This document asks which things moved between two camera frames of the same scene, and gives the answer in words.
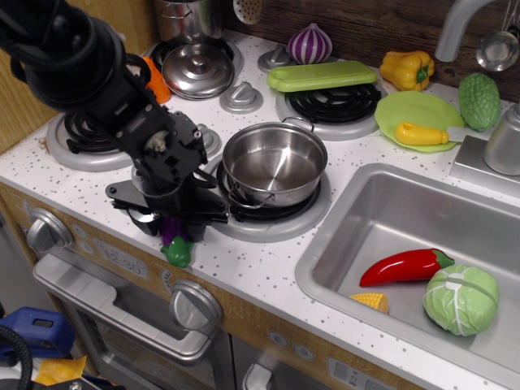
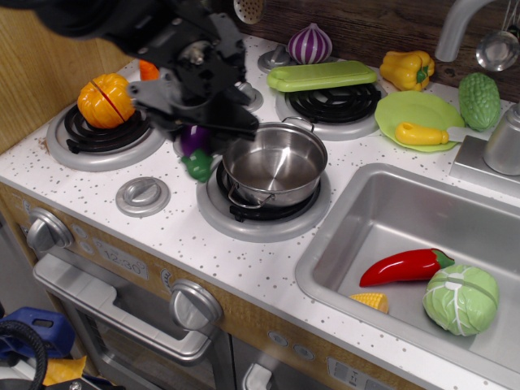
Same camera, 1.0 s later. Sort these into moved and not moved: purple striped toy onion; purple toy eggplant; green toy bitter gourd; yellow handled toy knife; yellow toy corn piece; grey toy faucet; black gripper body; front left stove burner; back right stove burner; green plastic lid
Moved: purple toy eggplant; black gripper body
Not moved: green plastic lid; front left stove burner; back right stove burner; yellow toy corn piece; purple striped toy onion; grey toy faucet; green toy bitter gourd; yellow handled toy knife
